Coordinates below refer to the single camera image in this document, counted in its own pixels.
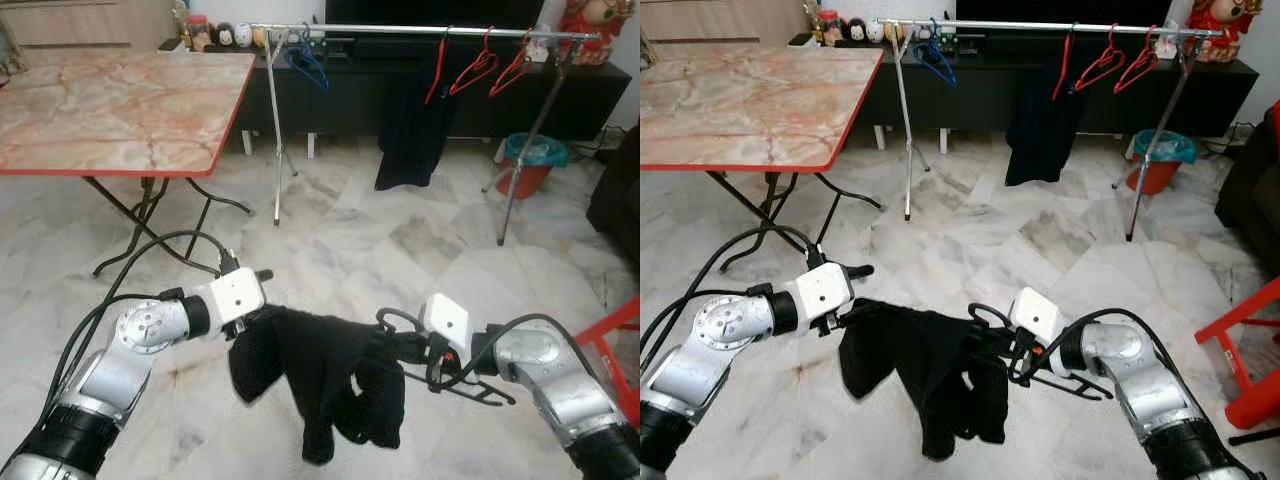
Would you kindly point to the red plastic stool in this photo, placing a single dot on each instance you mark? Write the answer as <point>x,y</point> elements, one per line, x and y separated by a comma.
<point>1250,340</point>
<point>615,340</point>

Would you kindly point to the white blue round plush toy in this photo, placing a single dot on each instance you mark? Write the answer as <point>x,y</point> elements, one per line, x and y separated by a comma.
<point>243,34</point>
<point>874,30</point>

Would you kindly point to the plain black garment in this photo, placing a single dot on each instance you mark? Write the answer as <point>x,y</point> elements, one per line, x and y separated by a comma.
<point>920,365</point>
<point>320,370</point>

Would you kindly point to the silver metal clothes rack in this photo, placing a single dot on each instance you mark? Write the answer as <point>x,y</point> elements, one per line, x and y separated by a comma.
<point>400,31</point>
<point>1030,27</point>

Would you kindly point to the navy shirt red collar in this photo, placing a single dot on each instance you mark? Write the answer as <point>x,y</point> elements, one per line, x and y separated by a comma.
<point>1040,125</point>
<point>410,130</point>

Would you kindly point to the blue plastic hanger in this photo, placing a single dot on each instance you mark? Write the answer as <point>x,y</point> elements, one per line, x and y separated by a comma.
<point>310,65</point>
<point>940,62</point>

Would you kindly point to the black TV console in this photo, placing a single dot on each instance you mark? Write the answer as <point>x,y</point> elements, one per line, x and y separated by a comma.
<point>340,100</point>
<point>1000,95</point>

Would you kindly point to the white pink tissue box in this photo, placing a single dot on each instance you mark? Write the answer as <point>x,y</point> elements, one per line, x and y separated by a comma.
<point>540,50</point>

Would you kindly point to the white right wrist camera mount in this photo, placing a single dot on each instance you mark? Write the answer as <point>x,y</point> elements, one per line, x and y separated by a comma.
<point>1036,315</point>
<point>447,320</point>

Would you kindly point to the red laughing buddha statue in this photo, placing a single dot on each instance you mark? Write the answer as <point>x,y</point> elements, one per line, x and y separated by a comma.
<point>595,25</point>
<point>1222,25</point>

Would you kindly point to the dark brown sofa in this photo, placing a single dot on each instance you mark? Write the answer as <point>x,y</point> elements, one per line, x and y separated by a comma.
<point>618,200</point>
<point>1250,190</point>

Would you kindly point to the red plastic hanger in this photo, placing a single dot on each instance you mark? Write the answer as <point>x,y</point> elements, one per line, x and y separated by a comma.
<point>1103,66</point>
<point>1140,68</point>
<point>478,70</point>
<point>515,72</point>

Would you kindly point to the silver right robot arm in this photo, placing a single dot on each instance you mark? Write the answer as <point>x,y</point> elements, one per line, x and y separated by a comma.
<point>560,390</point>
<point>1150,390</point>

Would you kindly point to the yellow round plush toy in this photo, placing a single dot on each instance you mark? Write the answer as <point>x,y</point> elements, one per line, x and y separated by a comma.
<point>260,36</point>

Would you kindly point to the light wood cabinet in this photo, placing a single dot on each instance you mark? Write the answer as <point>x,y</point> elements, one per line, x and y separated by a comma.
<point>720,18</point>
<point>90,22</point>

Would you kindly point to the black plastic hanger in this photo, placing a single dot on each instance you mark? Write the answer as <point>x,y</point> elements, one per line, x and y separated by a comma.
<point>1075,385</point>
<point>470,392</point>

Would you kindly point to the black round plush toy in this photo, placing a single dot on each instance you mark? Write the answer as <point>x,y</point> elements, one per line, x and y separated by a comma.
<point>856,30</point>
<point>225,35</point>

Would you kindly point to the orange bin teal bag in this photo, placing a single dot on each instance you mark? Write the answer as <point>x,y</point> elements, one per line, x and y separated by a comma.
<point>1162,157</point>
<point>535,160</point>

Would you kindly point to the black flat screen television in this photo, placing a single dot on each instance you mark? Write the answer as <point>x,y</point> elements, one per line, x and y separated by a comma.
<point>430,12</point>
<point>1060,10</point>

